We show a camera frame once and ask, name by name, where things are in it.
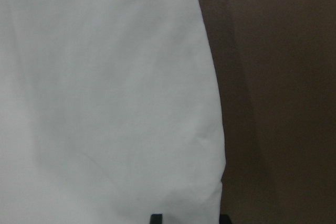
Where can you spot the white long-sleeve printed shirt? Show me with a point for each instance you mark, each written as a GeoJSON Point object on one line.
{"type": "Point", "coordinates": [110, 113]}

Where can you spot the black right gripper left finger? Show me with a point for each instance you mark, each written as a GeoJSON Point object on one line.
{"type": "Point", "coordinates": [156, 219]}

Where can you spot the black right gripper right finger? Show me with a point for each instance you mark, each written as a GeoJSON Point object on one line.
{"type": "Point", "coordinates": [224, 219]}

